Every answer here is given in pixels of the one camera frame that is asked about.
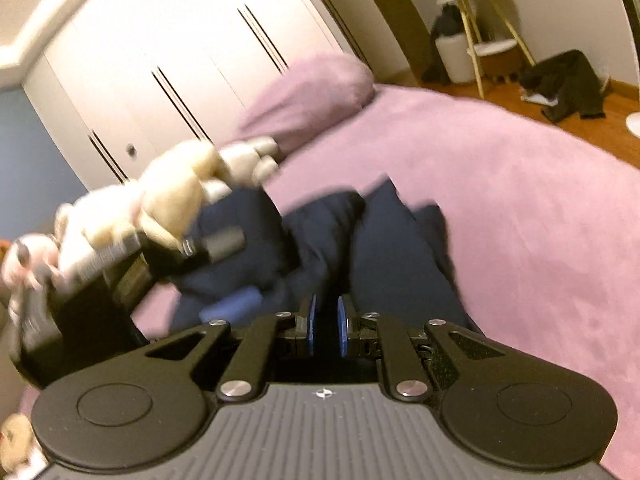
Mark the white round pouf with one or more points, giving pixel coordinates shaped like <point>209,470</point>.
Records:
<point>453,51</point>

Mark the dark navy jacket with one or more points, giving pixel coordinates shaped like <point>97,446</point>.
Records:
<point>388,258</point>

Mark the dark wooden door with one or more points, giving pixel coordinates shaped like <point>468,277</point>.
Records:
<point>411,33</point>

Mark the black bag on pouf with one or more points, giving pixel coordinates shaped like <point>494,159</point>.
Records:
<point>448,23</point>

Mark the white plush bear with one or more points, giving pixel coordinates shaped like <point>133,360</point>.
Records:
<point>249,162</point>

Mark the yellow legged side table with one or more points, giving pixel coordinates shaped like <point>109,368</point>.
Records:
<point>487,22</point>

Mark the cream yellow plush toy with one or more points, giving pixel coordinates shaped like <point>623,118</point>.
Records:
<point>162,203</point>

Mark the pink spotted plush toy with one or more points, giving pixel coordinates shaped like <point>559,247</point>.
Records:
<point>28,259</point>

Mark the black clothes on floor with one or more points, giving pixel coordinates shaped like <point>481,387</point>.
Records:
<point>568,79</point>

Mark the purple bed cover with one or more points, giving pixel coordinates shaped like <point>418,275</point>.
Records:
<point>545,233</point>

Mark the brown footed stool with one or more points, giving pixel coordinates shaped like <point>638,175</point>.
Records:
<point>500,60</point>

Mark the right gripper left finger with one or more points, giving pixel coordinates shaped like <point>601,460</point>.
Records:
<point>140,408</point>

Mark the purple rolled blanket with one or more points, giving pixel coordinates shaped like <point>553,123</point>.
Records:
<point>314,95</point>

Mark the white fan base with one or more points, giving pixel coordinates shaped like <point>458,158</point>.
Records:
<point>632,122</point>

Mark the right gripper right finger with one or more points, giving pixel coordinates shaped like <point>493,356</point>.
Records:
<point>500,404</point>

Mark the white wardrobe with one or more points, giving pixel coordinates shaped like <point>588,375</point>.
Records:
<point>124,80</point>

